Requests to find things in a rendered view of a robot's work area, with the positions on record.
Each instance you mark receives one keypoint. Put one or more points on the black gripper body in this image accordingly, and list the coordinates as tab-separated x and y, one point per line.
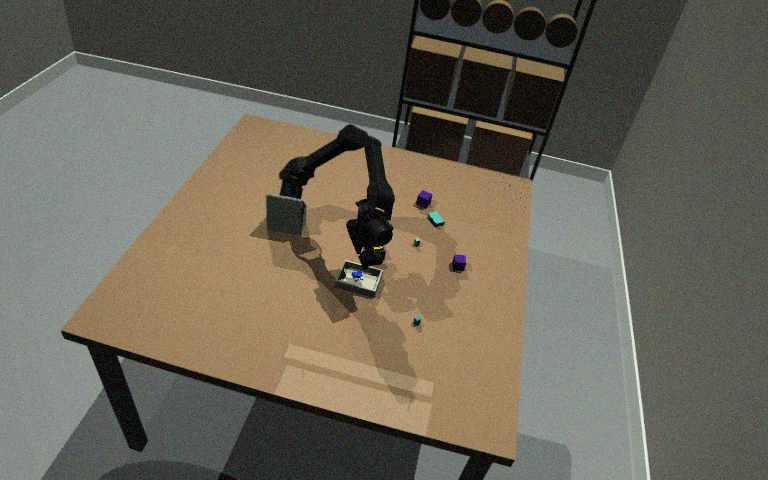
371	256

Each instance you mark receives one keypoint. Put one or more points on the teal flat rectangular block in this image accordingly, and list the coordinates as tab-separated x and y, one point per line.
436	219

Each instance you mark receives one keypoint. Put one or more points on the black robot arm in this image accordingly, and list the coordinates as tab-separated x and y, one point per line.
379	192

